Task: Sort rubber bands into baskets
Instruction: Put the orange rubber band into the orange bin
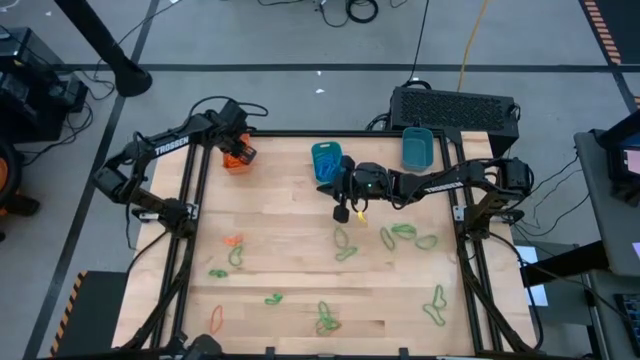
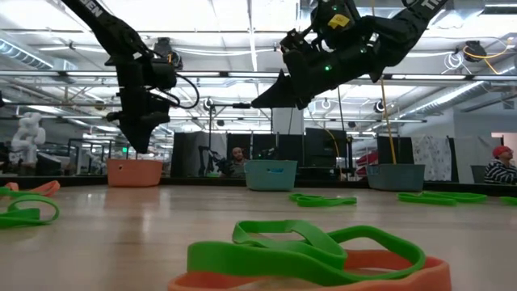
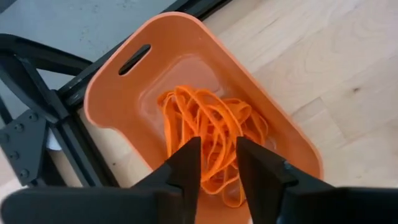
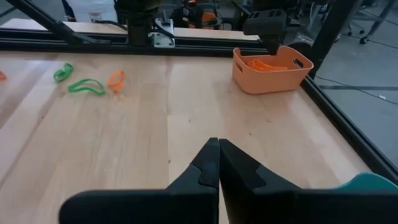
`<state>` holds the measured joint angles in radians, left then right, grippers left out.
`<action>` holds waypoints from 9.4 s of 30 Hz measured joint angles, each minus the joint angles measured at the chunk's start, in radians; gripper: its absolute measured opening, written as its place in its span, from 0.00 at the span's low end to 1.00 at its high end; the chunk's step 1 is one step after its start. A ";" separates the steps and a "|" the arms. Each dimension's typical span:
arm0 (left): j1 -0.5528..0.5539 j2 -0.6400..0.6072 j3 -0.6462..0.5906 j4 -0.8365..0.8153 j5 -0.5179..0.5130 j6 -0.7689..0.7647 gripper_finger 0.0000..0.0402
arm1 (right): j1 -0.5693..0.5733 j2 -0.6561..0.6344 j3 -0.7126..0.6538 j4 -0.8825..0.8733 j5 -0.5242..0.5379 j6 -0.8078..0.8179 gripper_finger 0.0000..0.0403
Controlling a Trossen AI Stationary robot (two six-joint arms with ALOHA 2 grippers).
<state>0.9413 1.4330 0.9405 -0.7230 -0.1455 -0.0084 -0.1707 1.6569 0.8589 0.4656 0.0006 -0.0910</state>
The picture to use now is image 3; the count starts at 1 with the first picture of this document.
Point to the orange plastic basket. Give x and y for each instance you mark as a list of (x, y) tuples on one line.
[(124, 102)]

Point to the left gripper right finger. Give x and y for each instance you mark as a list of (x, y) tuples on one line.
[(264, 174)]

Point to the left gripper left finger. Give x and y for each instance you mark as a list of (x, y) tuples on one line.
[(180, 168)]

